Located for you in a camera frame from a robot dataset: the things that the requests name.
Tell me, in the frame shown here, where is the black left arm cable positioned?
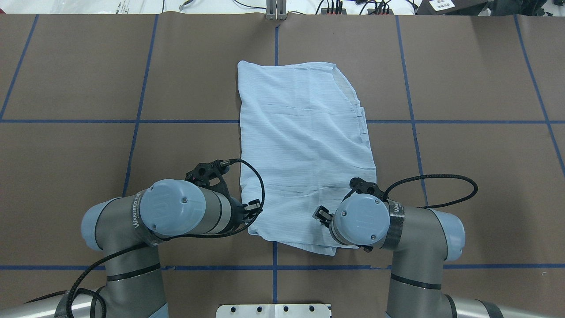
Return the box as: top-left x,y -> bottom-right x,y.
24,159 -> 265,318

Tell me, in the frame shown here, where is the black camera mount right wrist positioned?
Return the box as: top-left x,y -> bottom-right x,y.
342,178 -> 388,202

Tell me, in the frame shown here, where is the white central column mount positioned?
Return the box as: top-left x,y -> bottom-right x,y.
215,303 -> 332,318

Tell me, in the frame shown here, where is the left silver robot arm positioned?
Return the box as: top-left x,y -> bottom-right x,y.
1,179 -> 264,318

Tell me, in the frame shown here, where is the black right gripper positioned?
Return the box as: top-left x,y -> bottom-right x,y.
313,205 -> 335,229

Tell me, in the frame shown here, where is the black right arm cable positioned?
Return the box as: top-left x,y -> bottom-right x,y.
383,174 -> 478,209

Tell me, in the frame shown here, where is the aluminium frame post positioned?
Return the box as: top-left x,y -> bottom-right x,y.
266,0 -> 288,20

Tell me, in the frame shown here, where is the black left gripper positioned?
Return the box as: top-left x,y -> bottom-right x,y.
229,197 -> 262,230

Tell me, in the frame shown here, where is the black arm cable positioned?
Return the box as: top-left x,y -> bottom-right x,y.
383,174 -> 478,209
24,159 -> 265,318

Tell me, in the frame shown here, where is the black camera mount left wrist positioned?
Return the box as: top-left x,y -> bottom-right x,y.
185,160 -> 232,198

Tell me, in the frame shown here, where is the light blue button-up shirt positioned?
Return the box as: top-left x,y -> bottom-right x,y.
237,61 -> 377,256

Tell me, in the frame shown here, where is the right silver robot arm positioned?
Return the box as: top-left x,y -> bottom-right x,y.
313,194 -> 542,318

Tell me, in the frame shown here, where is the black camera mount wrist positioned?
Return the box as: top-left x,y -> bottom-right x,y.
185,160 -> 232,198
342,178 -> 388,202

